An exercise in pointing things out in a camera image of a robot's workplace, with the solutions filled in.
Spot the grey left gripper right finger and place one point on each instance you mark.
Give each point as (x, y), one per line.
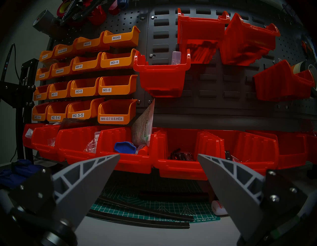
(235, 191)

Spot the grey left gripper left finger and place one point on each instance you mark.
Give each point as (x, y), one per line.
(81, 186)

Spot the small white red object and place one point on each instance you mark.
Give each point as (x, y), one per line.
(219, 207)

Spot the red plastic storage bin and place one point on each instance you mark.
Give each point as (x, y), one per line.
(277, 84)
(247, 42)
(162, 79)
(109, 143)
(178, 171)
(293, 151)
(312, 148)
(71, 146)
(255, 148)
(42, 143)
(201, 32)
(26, 141)

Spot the clear plastic bag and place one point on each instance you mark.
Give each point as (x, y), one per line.
(91, 145)

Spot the blue plastic cap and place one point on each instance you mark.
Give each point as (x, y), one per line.
(125, 147)

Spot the black tools in bin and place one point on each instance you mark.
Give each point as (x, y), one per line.
(180, 156)

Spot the blue clamp pile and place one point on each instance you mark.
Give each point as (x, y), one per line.
(17, 171)

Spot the green cutting mat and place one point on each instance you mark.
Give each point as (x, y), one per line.
(148, 183)

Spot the orange capped bottle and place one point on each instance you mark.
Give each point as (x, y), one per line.
(144, 150)

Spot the orange-yellow bin M2.5-6 label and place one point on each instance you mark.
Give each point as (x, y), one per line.
(64, 114)

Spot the orange-yellow bin M2.5-5 label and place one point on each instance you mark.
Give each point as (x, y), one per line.
(91, 112)

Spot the orange-yellow bin M2.5-8 label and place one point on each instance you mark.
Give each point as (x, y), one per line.
(44, 112)

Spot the orange-yellow bin M4-0.7 HEX label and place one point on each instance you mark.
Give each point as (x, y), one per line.
(128, 114)

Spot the folded paper manual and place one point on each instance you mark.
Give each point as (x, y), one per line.
(143, 124)

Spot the orange-yellow bin M3-12 label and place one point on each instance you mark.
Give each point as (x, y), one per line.
(64, 92)

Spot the orange-yellow bin M3-8 label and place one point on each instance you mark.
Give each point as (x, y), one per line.
(90, 89)

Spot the orange-yellow bin M3-16 label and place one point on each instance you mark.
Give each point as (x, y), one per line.
(45, 94)

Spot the orange-yellow bin M3-6 label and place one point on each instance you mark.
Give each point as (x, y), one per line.
(123, 88)

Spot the black metal stand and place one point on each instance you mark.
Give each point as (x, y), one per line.
(19, 94)

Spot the orange-yellow bin M4X4X6 label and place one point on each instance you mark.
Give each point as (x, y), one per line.
(68, 70)

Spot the orange-yellow bin M4X6X6 label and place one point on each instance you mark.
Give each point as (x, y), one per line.
(48, 74)

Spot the orange-yellow bin M4-6 label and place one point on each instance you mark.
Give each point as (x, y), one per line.
(91, 65)

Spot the orange-yellow bin M3-4 label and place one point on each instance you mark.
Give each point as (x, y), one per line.
(128, 62)

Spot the orange-yellow bin M3X5X4 label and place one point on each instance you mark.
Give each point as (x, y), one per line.
(50, 55)

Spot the orange-yellow bin M3X8 BAD label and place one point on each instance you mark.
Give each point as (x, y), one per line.
(71, 49)

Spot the stacked tape rolls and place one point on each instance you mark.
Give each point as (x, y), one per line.
(298, 67)

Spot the clear plastic box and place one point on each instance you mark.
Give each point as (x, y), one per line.
(176, 57)

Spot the orange-yellow bin M3X6 label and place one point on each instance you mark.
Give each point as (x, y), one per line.
(128, 41)

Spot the red white hanging tool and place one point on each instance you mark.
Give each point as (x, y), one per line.
(97, 16)

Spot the black hanging pliers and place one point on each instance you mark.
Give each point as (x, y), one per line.
(79, 10)

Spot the red tape roll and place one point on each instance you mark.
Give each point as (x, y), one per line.
(60, 8)

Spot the grey duct tape roll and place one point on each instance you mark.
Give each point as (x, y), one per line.
(45, 22)

